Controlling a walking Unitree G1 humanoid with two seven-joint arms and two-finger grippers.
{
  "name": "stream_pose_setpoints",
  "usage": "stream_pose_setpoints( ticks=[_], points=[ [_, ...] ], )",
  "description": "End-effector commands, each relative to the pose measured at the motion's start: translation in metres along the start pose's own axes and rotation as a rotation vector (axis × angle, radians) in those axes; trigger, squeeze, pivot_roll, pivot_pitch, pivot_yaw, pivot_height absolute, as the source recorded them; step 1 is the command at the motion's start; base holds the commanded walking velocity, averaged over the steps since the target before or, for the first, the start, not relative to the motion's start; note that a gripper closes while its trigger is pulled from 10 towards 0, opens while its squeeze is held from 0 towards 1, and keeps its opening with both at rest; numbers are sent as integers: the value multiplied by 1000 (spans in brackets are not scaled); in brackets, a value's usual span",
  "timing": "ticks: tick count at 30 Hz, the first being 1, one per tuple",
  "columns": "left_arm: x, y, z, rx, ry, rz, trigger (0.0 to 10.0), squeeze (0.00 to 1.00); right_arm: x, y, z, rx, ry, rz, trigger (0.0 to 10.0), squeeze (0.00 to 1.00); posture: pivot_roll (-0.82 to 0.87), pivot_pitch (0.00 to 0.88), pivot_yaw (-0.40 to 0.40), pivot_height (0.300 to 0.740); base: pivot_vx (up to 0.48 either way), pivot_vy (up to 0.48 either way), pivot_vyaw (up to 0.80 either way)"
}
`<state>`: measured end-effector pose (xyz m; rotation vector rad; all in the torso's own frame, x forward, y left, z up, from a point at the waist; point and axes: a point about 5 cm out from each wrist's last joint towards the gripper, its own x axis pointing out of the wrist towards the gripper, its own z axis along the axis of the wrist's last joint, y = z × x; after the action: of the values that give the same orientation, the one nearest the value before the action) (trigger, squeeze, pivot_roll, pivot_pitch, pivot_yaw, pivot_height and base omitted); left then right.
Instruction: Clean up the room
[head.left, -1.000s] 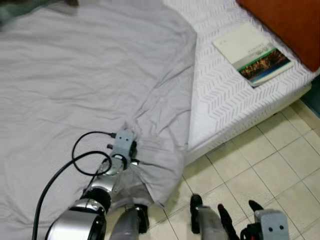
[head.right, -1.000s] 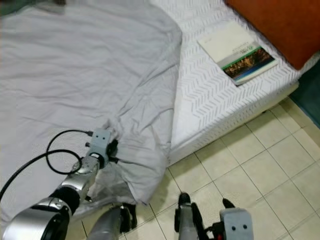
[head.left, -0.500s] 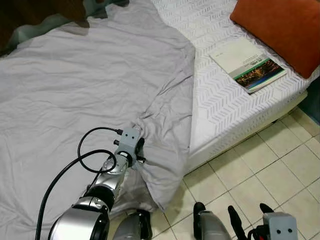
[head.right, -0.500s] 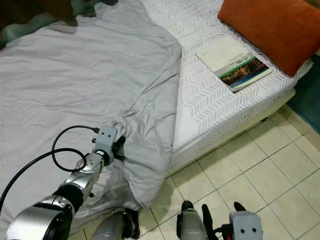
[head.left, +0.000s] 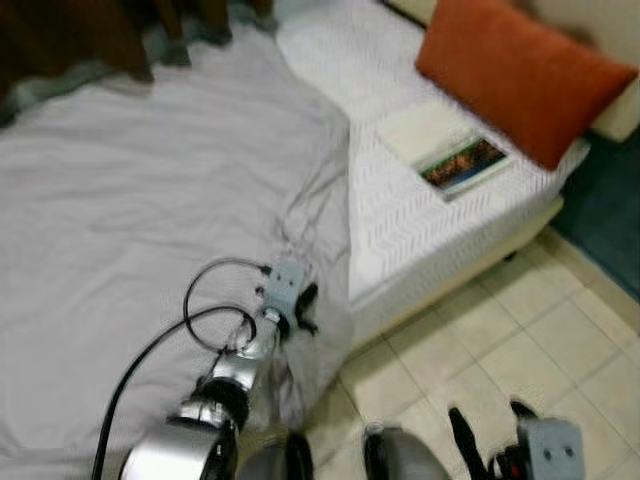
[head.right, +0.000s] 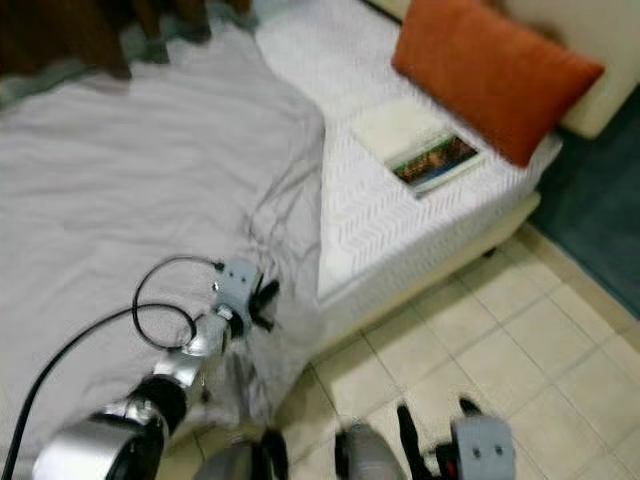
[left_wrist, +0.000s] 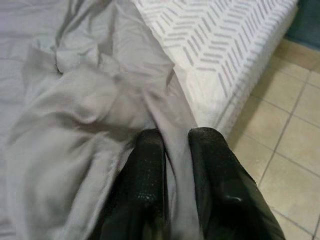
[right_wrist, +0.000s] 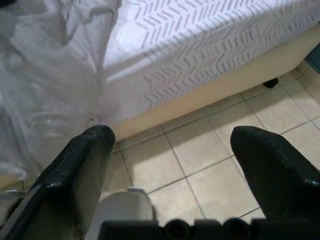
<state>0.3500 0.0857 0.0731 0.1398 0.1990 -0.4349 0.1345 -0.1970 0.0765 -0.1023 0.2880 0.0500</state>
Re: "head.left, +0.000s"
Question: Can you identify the book with colourful cover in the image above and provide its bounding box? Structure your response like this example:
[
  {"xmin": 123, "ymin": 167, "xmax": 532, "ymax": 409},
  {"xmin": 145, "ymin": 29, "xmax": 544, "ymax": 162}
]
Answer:
[{"xmin": 375, "ymin": 98, "xmax": 513, "ymax": 203}]

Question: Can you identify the pale grey blanket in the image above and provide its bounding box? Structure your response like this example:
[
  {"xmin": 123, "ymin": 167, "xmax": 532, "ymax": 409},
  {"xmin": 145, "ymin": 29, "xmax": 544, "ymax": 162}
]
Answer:
[{"xmin": 0, "ymin": 22, "xmax": 358, "ymax": 480}]

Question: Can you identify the silver robot right leg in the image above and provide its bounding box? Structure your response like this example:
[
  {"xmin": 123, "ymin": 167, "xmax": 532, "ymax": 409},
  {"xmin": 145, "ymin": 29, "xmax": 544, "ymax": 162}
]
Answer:
[{"xmin": 361, "ymin": 424, "xmax": 453, "ymax": 480}]

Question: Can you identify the mattress with white chevron sheet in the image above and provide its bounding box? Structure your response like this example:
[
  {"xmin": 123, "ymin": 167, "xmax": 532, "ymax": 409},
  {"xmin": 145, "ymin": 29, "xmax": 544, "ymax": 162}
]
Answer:
[{"xmin": 275, "ymin": 0, "xmax": 593, "ymax": 346}]

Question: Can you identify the cream bed base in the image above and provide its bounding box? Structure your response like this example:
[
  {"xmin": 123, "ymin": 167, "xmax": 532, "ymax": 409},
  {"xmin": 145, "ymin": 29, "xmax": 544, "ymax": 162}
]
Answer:
[{"xmin": 348, "ymin": 193, "xmax": 568, "ymax": 349}]

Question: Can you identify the orange pillow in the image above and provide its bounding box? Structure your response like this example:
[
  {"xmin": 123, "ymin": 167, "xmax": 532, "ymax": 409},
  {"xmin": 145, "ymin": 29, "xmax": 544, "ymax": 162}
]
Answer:
[{"xmin": 414, "ymin": 0, "xmax": 640, "ymax": 171}]

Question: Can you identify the cream padded headboard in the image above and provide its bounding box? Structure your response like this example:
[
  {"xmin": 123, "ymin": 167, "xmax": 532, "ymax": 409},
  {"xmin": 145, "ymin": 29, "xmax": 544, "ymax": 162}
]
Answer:
[{"xmin": 385, "ymin": 0, "xmax": 640, "ymax": 144}]

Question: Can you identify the brown curtain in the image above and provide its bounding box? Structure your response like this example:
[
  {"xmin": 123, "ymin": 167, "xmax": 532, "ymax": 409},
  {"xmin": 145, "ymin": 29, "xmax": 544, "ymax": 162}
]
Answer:
[{"xmin": 0, "ymin": 0, "xmax": 279, "ymax": 101}]

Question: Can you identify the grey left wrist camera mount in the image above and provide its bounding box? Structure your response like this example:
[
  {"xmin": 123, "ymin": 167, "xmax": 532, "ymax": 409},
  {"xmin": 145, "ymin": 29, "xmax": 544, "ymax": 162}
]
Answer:
[{"xmin": 260, "ymin": 258, "xmax": 309, "ymax": 321}]

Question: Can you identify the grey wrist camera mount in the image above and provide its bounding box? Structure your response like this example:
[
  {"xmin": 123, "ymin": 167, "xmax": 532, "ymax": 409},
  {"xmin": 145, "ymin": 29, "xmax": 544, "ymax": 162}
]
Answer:
[
  {"xmin": 260, "ymin": 258, "xmax": 309, "ymax": 321},
  {"xmin": 516, "ymin": 416, "xmax": 586, "ymax": 480}
]

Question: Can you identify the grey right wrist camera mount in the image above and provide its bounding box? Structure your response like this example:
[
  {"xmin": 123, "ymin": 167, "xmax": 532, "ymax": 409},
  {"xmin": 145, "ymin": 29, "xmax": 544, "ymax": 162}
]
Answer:
[{"xmin": 516, "ymin": 416, "xmax": 586, "ymax": 480}]

